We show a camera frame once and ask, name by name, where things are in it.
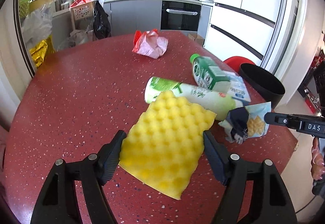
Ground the blue snack wrapper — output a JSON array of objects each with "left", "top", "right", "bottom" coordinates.
[{"left": 219, "top": 102, "right": 272, "bottom": 144}]

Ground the yellow foam sponge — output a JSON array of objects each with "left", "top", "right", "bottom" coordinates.
[{"left": 119, "top": 91, "right": 217, "bottom": 200}]

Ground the green Dettol bottle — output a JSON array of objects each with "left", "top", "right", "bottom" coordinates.
[{"left": 190, "top": 53, "right": 231, "bottom": 93}]

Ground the red and white plastic bag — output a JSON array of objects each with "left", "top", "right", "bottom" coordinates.
[{"left": 132, "top": 29, "right": 169, "bottom": 59}]

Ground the black trash bin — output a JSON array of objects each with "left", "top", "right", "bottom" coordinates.
[{"left": 238, "top": 63, "right": 285, "bottom": 108}]

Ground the grey kitchen cabinet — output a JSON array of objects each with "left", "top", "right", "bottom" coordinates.
[{"left": 104, "top": 0, "right": 162, "bottom": 37}]

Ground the right human hand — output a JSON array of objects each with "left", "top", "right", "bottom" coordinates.
[{"left": 311, "top": 137, "right": 325, "bottom": 181}]

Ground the green white tube bottle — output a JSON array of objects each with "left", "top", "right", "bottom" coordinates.
[{"left": 144, "top": 76, "right": 247, "bottom": 121}]

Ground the blue white milk carton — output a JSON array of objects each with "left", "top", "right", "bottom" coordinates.
[{"left": 224, "top": 71, "right": 251, "bottom": 104}]

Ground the red stool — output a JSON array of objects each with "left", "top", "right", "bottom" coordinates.
[{"left": 224, "top": 56, "right": 254, "bottom": 73}]

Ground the white refrigerator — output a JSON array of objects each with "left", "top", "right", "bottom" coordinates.
[{"left": 204, "top": 0, "right": 285, "bottom": 67}]

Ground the gold foil bag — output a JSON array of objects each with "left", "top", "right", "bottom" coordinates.
[{"left": 29, "top": 35, "right": 56, "bottom": 68}]

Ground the cardboard box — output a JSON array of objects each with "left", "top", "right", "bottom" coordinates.
[{"left": 188, "top": 32, "right": 205, "bottom": 47}]

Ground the black hanging plastic bag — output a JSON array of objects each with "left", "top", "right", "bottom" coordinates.
[{"left": 93, "top": 0, "right": 111, "bottom": 40}]

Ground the clear plastic bag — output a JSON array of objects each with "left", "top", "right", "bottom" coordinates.
[{"left": 22, "top": 4, "right": 53, "bottom": 49}]

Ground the beige perforated basket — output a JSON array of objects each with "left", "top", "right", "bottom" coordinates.
[{"left": 70, "top": 1, "right": 95, "bottom": 21}]

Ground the black built-in oven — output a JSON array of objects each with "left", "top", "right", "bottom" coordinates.
[{"left": 160, "top": 0, "right": 202, "bottom": 31}]

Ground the yellow bowl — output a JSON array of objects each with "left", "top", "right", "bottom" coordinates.
[{"left": 28, "top": 0, "right": 56, "bottom": 14}]

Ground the green plastic basket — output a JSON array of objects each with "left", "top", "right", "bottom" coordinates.
[{"left": 18, "top": 0, "right": 31, "bottom": 19}]

